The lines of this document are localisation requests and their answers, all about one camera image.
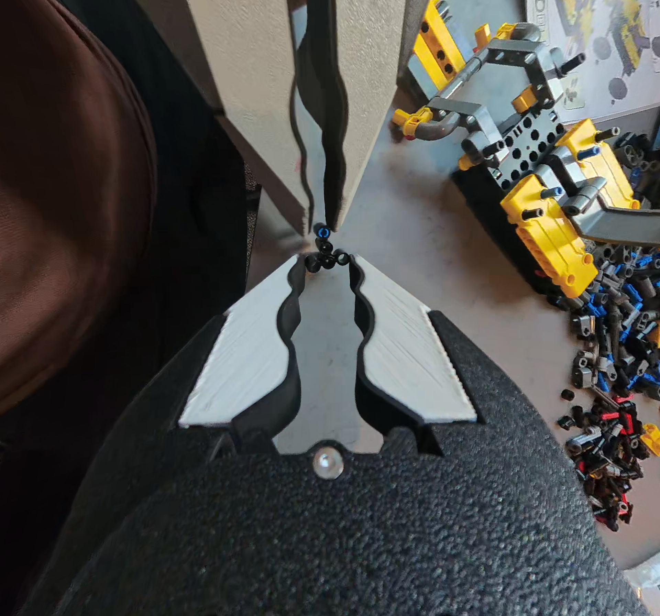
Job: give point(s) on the black connector with blue pin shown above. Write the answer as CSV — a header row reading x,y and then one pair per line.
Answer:
x,y
326,250

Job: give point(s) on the pile of blue grey brick parts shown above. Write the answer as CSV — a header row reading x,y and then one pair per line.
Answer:
x,y
613,327

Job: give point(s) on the open instruction booklet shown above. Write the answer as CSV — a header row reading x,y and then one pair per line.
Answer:
x,y
608,18

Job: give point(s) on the grey desk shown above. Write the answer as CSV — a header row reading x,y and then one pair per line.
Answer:
x,y
438,317

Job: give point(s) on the pile of black red pins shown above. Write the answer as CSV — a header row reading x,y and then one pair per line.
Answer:
x,y
608,451

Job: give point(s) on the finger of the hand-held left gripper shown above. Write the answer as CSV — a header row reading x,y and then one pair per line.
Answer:
x,y
371,33
216,33

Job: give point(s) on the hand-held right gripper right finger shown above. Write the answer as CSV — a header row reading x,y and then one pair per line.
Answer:
x,y
412,363

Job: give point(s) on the yellow black brick vehicle model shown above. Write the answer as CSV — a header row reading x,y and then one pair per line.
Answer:
x,y
541,224

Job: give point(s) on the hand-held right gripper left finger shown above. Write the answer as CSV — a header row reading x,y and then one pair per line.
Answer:
x,y
242,363

